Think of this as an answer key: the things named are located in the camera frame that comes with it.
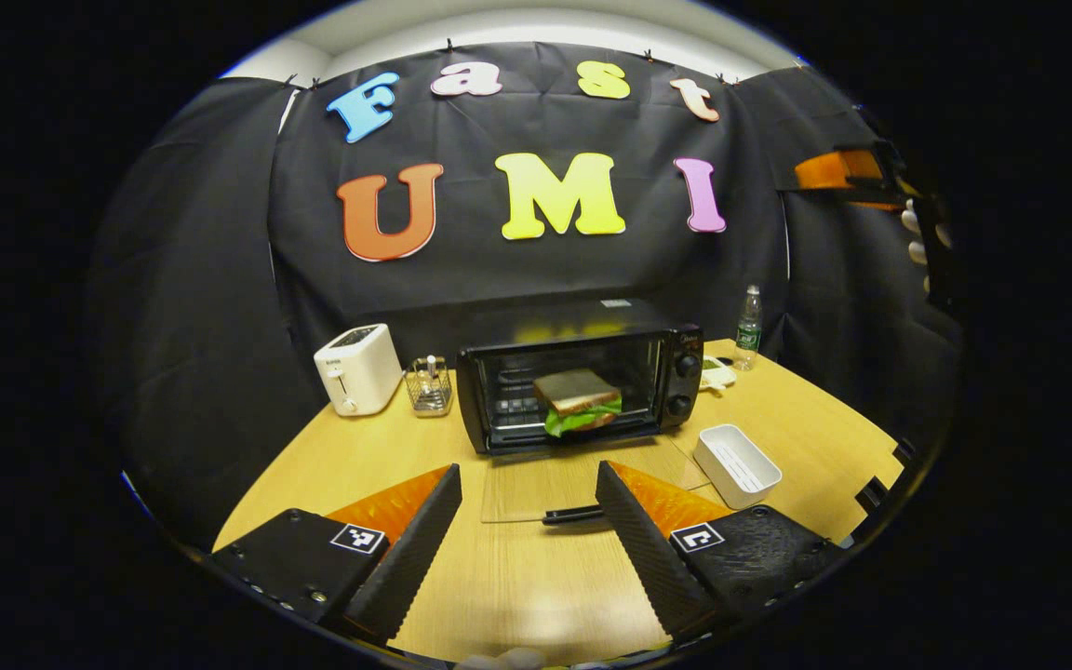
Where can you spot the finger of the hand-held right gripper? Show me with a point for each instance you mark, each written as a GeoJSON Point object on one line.
{"type": "Point", "coordinates": [885, 204]}
{"type": "Point", "coordinates": [838, 169]}

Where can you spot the white rectangular tray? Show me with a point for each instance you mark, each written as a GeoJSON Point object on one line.
{"type": "Point", "coordinates": [736, 465]}

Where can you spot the clear plastic water bottle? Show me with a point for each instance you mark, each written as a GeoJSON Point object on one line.
{"type": "Point", "coordinates": [748, 335]}

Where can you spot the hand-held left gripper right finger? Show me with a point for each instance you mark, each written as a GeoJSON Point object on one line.
{"type": "Point", "coordinates": [643, 549]}

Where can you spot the sandwich with lettuce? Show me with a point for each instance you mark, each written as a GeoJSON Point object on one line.
{"type": "Point", "coordinates": [578, 400]}

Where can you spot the white toaster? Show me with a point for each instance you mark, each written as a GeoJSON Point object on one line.
{"type": "Point", "coordinates": [357, 368]}

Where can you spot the white divided seasoning dish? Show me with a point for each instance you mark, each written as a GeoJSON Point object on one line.
{"type": "Point", "coordinates": [717, 375]}

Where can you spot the black electric oven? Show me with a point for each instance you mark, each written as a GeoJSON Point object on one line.
{"type": "Point", "coordinates": [685, 391]}

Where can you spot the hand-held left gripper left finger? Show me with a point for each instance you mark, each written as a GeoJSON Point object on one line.
{"type": "Point", "coordinates": [410, 549]}

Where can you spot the black table edge bracket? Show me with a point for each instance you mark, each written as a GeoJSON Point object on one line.
{"type": "Point", "coordinates": [871, 495]}
{"type": "Point", "coordinates": [904, 449]}

